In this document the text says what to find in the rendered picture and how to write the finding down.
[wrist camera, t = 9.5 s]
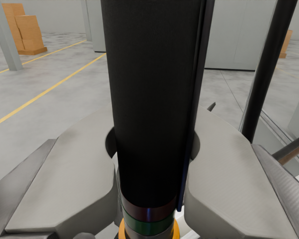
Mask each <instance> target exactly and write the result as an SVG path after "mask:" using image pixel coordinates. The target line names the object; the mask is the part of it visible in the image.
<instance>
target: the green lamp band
mask: <svg viewBox="0 0 299 239"><path fill-rule="evenodd" d="M176 206H177V205H176ZM176 206H175V208H174V210H173V212H172V213H171V214H170V215H169V216H168V217H166V218H165V219H163V220H161V221H157V222H142V221H138V220H136V219H134V218H132V217H131V216H130V215H129V214H128V213H127V212H126V210H125V208H124V206H123V204H122V210H123V216H124V219H125V221H126V223H127V224H128V225H129V226H130V227H131V228H132V229H133V230H134V231H136V232H138V233H141V234H146V235H153V234H158V233H160V232H163V231H164V230H166V229H167V228H168V227H169V226H170V225H171V223H172V222H173V220H174V217H175V214H176Z"/></svg>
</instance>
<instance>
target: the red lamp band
mask: <svg viewBox="0 0 299 239"><path fill-rule="evenodd" d="M178 188H179V186H178ZM120 189H121V187H120ZM177 199H178V190H177V193H176V195H175V196H174V197H173V199H172V200H170V201H169V202H168V203H166V204H164V205H162V206H159V207H153V208H146V207H140V206H137V205H135V204H133V203H131V202H130V201H129V200H127V199H126V198H125V196H124V195H123V193H122V191H121V201H122V204H123V206H124V208H125V210H126V211H127V213H128V214H130V215H131V216H132V217H134V218H136V219H138V220H141V221H158V220H161V219H163V218H165V217H167V216H168V215H169V214H170V213H171V212H172V211H173V210H174V208H175V206H176V204H177Z"/></svg>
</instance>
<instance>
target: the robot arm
mask: <svg viewBox="0 0 299 239"><path fill-rule="evenodd" d="M116 152H117V148H116V140H115V131H114V122H113V113H112V102H110V103H108V104H107V105H105V106H103V107H101V108H100V109H98V110H96V111H94V112H92V113H91V114H89V115H87V116H85V117H84V118H82V119H80V120H79V121H77V122H76V123H75V124H73V125H72V126H70V127H69V128H68V129H67V130H66V131H64V132H63V133H62V134H61V135H60V136H59V137H58V138H57V139H48V140H47V141H46V142H45V143H43V144H42V145H41V146H40V147H39V148H37V149H36V150H35V151H34V152H33V153H32V154H30V155H29V156H28V157H27V158H26V159H24V160H23V161H22V162H21V163H20V164H19V165H17V166H16V167H15V168H14V169H13V170H11V171H10V172H9V173H8V174H7V175H6V176H4V177H3V178H2V179H1V180H0V239H96V238H95V235H96V234H98V233H99V232H100V231H102V230H103V229H105V228H106V227H107V226H109V225H110V224H111V223H113V221H114V220H115V219H116V216H117V210H118V186H117V179H116V172H115V164H114V161H113V160H112V158H113V156H114V155H115V153H116ZM190 156H191V157H192V159H193V161H192V162H191V163H190V164H189V168H188V174H187V183H186V189H185V198H184V219H185V222H186V224H187V225H188V226H189V227H190V228H191V229H192V230H193V231H194V232H196V233H197V234H198V235H199V236H200V237H202V238H203V239H299V180H297V179H296V178H295V177H294V176H293V175H292V174H291V173H290V172H289V171H288V170H287V169H286V168H285V167H284V166H283V165H281V164H280V163H279V162H278V161H277V160H276V159H275V158H274V157H273V156H272V155H271V154H270V153H269V152H268V151H267V150H265V149H264V148H263V147H262V146H261V145H257V144H251V142H250V141H249V140H248V139H247V138H246V137H245V136H244V135H243V134H241V133H240V132H239V131H238V130H237V129H236V128H234V127H233V126H232V125H230V124H229V123H228V122H226V121H225V120H223V119H221V118H220V117H218V116H216V115H215V114H213V113H212V112H210V111H208V110H207V109H205V108H204V107H202V106H200V105H198V110H197V116H196V124H195V130H194V136H193V142H192V148H191V154H190Z"/></svg>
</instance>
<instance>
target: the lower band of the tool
mask: <svg viewBox="0 0 299 239"><path fill-rule="evenodd" d="M124 227H125V226H124V218H123V219H122V221H121V223H120V227H119V239H126V238H125V234H124ZM173 239H179V227H178V223H177V221H176V219H175V221H174V235H173Z"/></svg>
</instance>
